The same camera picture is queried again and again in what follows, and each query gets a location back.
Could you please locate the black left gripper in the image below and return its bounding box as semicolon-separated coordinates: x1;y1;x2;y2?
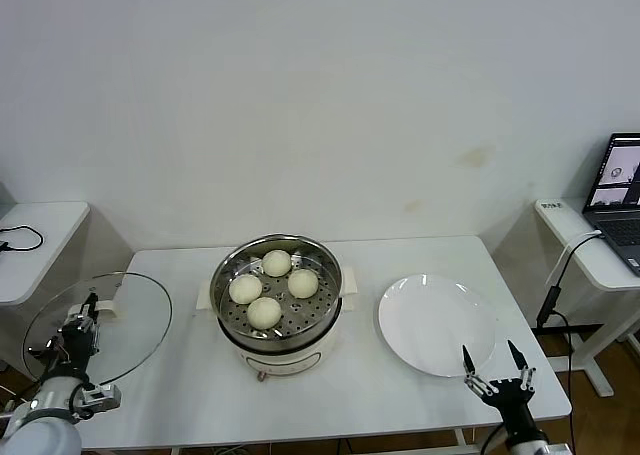
47;291;102;376

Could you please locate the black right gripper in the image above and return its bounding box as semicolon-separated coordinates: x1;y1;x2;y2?
460;339;547;444

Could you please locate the glass lid with cream handle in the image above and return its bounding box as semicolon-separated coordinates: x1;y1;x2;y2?
22;271;174;384

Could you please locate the white steamed baozi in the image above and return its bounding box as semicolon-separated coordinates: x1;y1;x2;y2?
287;268;320;300
247;296;282;331
261;249;292;278
228;273;263;305

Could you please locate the stainless steel steamer basket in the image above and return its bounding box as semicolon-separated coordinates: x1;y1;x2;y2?
196;232;359;350

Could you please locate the white round plate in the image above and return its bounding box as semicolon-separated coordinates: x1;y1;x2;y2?
377;273;497;377

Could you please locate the white side table with laptop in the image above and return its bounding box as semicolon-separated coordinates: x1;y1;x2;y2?
532;197;640;396

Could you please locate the dark grey open laptop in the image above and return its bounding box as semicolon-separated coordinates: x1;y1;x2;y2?
582;131;640;276

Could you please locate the cream electric cooker base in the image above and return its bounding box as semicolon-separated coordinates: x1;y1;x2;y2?
194;294;362;382

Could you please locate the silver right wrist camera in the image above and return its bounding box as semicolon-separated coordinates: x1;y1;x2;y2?
504;439;571;455

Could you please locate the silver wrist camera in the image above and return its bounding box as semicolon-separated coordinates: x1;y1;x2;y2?
504;439;571;455
79;383;123;412

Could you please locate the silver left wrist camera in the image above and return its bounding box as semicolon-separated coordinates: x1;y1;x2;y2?
79;383;123;412

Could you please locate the white side table with cable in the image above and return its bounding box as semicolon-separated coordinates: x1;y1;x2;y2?
0;201;91;429

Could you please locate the black laptop power cable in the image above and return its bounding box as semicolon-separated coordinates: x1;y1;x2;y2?
536;232;604;455

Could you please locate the black looped cable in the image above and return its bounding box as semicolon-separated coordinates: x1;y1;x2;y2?
0;224;44;254

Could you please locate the white flat cable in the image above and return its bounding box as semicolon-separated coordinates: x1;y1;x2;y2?
545;228;603;284

